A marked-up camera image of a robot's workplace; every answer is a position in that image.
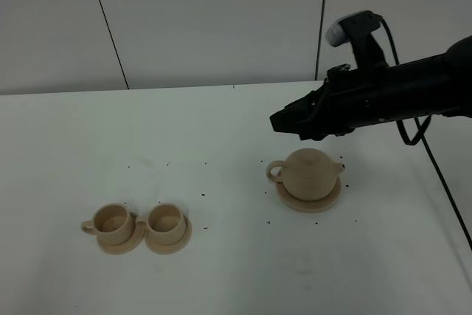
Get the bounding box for beige round teapot saucer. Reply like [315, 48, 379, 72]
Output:
[275, 177, 341, 213]

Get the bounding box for beige ceramic teapot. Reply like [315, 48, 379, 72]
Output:
[265, 148, 345, 201]

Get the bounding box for beige cup saucer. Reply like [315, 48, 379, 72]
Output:
[97, 212, 145, 255]
[144, 216, 192, 255]

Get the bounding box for beige right teacup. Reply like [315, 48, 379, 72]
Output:
[136, 204, 187, 246]

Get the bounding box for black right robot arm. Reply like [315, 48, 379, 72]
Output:
[270, 38, 471, 141]

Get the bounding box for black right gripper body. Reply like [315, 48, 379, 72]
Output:
[310, 65, 406, 136]

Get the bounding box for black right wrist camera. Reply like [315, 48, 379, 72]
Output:
[325, 10, 385, 69]

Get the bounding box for beige left cup saucer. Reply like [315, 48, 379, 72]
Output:
[97, 212, 145, 255]

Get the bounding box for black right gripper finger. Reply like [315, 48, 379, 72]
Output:
[297, 115, 332, 141]
[270, 91, 319, 133]

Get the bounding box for beige left teacup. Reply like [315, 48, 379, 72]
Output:
[80, 204, 134, 246]

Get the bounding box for black camera cable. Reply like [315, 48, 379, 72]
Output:
[378, 15, 472, 253]

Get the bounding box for beige right cup saucer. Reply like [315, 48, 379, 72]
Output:
[144, 216, 192, 255]

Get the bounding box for beige teacup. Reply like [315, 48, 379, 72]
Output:
[136, 204, 187, 246]
[80, 204, 134, 246]

